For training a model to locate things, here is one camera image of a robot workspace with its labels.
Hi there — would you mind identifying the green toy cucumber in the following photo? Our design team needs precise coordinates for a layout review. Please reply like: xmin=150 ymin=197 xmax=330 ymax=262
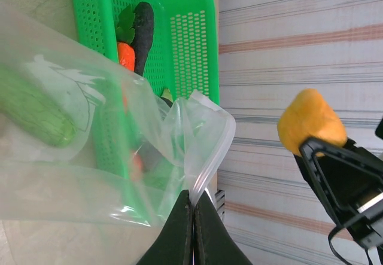
xmin=0 ymin=63 xmax=78 ymax=150

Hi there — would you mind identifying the short dark toy eggplant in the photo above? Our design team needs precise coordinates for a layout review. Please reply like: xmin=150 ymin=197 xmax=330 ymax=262
xmin=131 ymin=1 xmax=156 ymax=79

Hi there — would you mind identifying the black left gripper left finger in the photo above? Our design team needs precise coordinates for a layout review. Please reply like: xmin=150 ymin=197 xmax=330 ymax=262
xmin=136 ymin=188 xmax=194 ymax=265

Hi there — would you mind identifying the aluminium mounting rail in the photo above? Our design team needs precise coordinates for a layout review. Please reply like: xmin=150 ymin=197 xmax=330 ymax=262
xmin=215 ymin=188 xmax=226 ymax=215

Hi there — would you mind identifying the orange toy carrot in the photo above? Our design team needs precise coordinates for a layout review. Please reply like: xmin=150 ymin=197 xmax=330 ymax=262
xmin=115 ymin=4 xmax=144 ymax=182

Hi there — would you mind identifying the green plastic mesh basket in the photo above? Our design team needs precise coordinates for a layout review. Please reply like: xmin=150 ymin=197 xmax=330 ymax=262
xmin=71 ymin=0 xmax=221 ymax=194

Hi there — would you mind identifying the round yellow-orange toy fruit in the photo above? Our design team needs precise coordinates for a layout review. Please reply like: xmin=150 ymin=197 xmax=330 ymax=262
xmin=276 ymin=87 xmax=348 ymax=158

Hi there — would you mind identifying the clear zip-top bag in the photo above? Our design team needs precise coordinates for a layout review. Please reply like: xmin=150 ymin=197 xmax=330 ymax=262
xmin=0 ymin=3 xmax=237 ymax=229

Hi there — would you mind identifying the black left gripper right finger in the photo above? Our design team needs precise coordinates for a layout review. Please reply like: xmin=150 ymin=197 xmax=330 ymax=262
xmin=194 ymin=191 xmax=254 ymax=265

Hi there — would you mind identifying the thin black right gripper cable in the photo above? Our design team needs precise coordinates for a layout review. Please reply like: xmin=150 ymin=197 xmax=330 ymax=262
xmin=327 ymin=226 xmax=375 ymax=265

